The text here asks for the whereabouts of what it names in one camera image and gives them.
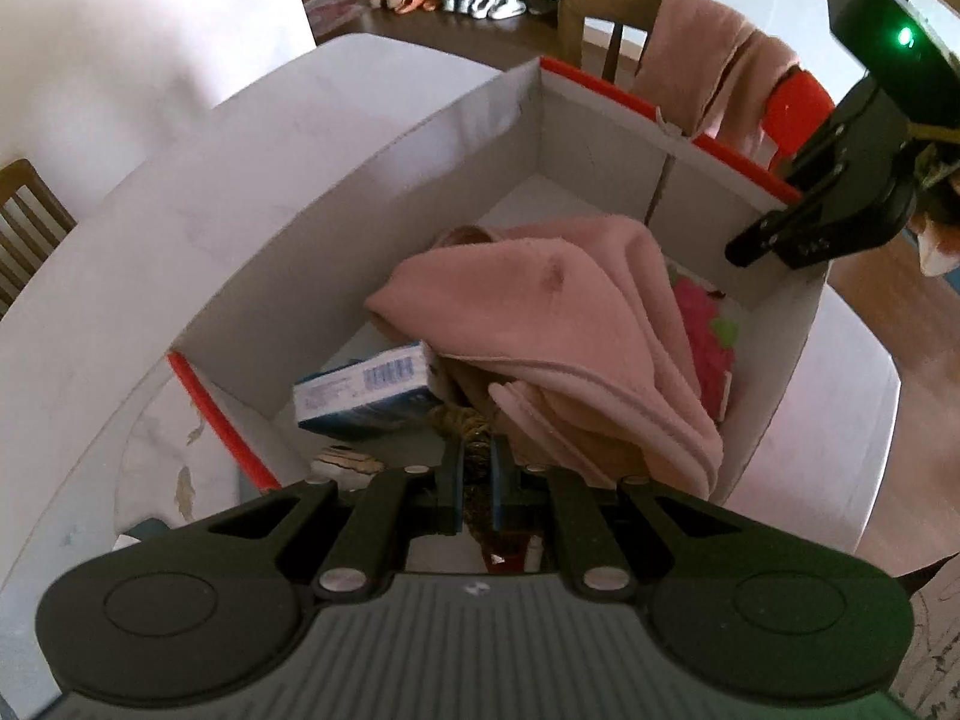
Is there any red cloth bag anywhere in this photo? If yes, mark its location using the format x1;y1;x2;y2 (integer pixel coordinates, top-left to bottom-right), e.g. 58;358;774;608
480;529;530;575

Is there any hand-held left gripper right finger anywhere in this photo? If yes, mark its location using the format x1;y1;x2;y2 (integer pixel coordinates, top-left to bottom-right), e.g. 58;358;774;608
489;441;773;601

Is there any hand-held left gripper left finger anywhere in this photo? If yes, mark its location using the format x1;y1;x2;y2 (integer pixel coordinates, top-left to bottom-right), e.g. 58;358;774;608
187;439;463;601

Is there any pink fleece blanket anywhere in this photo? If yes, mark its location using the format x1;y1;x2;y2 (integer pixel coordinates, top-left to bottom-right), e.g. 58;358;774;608
365;214;725;500

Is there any mauve towel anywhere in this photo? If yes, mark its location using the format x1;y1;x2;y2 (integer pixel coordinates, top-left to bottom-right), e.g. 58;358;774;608
634;0;800;166

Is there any blue white carton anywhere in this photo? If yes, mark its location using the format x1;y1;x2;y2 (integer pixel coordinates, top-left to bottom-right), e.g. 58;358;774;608
292;341;443;442

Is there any pink plush fruit toy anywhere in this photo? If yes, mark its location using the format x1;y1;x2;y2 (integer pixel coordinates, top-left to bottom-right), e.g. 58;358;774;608
670;274;742;421

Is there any wooden dining chair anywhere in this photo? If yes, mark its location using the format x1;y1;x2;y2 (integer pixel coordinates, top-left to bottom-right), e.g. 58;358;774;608
0;159;78;320
559;0;670;85

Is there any patterned door rug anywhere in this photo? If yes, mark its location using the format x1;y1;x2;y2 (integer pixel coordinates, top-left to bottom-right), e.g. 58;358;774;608
304;0;372;43

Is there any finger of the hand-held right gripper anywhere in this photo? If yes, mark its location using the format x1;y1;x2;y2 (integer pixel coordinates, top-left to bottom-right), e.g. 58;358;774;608
724;199;823;269
772;81;883;193

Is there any red cardboard box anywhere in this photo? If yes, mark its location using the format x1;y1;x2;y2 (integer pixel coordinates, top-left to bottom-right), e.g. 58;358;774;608
166;54;830;563

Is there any row of shoes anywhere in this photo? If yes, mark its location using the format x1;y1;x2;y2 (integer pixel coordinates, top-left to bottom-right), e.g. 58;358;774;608
366;0;528;20

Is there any person's right hand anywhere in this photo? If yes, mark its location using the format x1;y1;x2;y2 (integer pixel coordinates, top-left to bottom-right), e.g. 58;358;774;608
911;154;960;277

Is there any red cloth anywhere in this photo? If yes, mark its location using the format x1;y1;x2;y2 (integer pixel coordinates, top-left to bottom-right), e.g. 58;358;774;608
761;69;836;166

